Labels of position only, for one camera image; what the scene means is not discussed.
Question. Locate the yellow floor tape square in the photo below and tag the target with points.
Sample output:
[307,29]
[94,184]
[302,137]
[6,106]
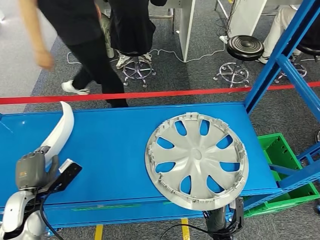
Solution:
[185,232]

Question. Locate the white curved plastic part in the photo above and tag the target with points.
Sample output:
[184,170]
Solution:
[62,129]

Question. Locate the person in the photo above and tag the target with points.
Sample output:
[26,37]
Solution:
[275,30]
[82,26]
[132,26]

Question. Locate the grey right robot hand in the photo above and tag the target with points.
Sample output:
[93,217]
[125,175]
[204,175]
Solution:
[216,220]

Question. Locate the blue steel shelving rack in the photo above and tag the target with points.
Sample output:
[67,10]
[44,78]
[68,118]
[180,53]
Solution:
[112,149]

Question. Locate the green plastic crate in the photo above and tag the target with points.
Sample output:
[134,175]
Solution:
[277,149]

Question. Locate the red barrier belt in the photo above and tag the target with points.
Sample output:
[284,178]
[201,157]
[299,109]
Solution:
[175,93]

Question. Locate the black round stool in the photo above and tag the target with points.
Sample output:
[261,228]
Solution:
[244,48]
[309,49]
[137,64]

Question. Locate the grey plastic wheel hubcap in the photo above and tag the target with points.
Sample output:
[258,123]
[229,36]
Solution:
[196,155]

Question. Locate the white desk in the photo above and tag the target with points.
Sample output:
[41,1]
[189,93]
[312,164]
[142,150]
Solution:
[186,30]
[247,16]

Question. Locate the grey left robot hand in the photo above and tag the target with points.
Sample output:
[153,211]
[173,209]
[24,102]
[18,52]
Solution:
[29,170]

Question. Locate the white power strip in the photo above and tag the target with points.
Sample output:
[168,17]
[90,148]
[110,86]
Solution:
[223,39]

